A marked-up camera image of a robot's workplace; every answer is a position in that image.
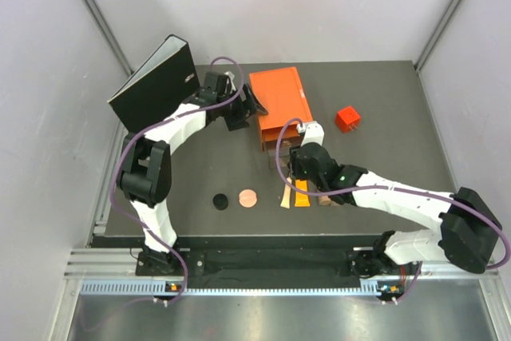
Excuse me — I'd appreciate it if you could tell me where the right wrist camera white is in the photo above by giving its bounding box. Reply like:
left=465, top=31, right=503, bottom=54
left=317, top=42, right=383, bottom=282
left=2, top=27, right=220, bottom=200
left=296, top=121, right=324, bottom=147

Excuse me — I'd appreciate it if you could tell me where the pink round powder puff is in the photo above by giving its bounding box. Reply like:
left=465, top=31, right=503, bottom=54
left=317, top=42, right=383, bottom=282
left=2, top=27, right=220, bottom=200
left=238, top=188, right=258, bottom=208

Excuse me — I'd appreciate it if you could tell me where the orange yellow cream tube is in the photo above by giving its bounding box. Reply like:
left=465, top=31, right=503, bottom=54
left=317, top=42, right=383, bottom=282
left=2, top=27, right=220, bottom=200
left=295, top=180, right=311, bottom=208

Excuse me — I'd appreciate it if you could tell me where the clear pull-out drawer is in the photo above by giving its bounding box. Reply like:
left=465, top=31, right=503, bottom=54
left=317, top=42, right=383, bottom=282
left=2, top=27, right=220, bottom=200
left=263, top=138, right=295, bottom=169

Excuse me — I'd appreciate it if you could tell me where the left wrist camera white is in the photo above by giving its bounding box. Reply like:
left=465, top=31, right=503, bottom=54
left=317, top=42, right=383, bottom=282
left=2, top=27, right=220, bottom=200
left=224, top=71, right=237, bottom=94

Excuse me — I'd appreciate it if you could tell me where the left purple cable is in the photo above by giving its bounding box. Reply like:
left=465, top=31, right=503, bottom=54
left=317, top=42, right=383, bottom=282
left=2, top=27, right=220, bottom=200
left=109, top=56, right=245, bottom=303

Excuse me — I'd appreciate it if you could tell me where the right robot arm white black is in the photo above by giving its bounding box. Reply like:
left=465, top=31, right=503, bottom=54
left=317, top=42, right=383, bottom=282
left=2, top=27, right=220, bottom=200
left=288, top=143, right=502, bottom=274

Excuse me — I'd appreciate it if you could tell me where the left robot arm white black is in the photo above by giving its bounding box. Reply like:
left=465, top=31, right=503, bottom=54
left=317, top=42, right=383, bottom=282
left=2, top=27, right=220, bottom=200
left=116, top=71, right=268, bottom=275

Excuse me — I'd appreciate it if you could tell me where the beige concealer tube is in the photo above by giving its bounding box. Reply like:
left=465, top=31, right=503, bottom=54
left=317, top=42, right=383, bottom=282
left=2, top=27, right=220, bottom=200
left=280, top=177, right=292, bottom=209

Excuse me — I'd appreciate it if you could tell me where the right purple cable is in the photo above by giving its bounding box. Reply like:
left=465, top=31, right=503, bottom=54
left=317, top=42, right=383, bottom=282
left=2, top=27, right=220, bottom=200
left=275, top=117, right=511, bottom=304

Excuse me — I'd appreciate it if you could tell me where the foundation bottle darker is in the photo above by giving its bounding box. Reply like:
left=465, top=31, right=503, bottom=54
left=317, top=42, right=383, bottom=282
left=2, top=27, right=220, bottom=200
left=318, top=196, right=331, bottom=206

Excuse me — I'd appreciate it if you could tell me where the red cube plug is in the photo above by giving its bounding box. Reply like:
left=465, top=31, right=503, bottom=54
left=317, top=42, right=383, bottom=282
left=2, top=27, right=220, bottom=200
left=335, top=106, right=361, bottom=133

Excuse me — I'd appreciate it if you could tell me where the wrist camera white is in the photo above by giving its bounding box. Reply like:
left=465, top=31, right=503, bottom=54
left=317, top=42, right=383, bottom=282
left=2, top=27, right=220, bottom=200
left=224, top=71, right=237, bottom=94
left=296, top=121, right=324, bottom=147

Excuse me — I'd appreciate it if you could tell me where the grey cable duct strip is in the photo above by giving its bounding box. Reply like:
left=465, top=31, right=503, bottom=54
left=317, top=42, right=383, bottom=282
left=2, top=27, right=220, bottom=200
left=80, top=280, right=402, bottom=297

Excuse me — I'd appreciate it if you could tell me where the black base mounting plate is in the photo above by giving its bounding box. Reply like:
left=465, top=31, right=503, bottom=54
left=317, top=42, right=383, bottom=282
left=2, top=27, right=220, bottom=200
left=135, top=235, right=424, bottom=288

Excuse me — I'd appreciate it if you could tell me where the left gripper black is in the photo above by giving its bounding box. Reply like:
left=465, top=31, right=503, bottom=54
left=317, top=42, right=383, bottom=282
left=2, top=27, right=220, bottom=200
left=216, top=82, right=267, bottom=130

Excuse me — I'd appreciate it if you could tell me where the purple cable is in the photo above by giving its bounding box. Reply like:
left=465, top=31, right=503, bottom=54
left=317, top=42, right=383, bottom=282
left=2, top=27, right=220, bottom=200
left=109, top=56, right=245, bottom=303
left=275, top=117, right=511, bottom=304

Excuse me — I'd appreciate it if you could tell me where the black round compact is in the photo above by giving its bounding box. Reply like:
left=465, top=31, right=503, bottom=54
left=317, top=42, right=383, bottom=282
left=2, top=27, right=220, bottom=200
left=212, top=193, right=229, bottom=211

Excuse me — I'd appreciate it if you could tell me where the orange drawer box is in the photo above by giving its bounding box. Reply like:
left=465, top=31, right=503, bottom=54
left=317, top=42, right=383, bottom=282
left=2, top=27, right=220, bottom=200
left=249, top=66, right=313, bottom=152

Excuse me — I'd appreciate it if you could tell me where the black binder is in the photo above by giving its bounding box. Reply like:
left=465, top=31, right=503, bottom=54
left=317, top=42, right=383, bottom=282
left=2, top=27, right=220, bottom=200
left=108, top=34, right=200, bottom=133

